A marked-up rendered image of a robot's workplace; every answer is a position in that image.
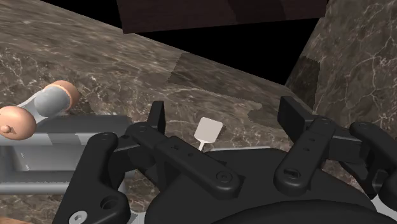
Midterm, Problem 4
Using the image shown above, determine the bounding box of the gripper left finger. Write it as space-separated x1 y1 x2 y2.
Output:
52 101 246 224

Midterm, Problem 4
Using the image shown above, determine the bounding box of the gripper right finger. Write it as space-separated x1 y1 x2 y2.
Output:
274 95 397 212

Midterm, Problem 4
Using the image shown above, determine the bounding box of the white spatula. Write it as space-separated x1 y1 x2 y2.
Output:
193 116 224 152

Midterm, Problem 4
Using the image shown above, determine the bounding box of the grey faucet with copper knobs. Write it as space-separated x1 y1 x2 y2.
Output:
0 80 80 141

